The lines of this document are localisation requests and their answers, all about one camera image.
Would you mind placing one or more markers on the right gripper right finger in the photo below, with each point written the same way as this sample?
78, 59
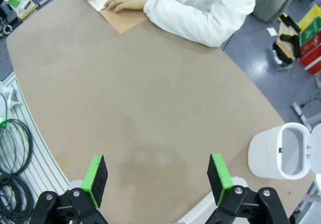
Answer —
220, 181

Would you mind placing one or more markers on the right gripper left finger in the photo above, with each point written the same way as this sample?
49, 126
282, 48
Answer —
96, 181

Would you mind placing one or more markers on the spiral notebook brown cover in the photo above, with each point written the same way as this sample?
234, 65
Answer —
125, 20

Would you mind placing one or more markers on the person's left forearm white sleeve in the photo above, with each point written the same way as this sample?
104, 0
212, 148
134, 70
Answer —
185, 20

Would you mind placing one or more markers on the person's left hand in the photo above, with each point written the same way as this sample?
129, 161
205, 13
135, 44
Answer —
128, 1

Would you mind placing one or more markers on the white lidded trash can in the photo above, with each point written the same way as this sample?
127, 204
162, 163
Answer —
260, 156

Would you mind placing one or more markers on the black and wood stand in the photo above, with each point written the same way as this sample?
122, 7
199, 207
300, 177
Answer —
286, 48

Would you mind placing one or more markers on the small white floor card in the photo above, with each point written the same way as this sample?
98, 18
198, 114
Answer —
271, 31

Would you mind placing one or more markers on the green recycling bin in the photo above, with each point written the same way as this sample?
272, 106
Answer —
309, 37

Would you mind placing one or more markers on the yellow recycling bin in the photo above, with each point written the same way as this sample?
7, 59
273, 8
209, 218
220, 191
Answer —
312, 18

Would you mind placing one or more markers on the grey slotted base plate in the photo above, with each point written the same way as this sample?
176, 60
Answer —
37, 158

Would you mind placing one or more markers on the white clamp bracket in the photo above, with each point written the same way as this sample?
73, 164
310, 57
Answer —
11, 96

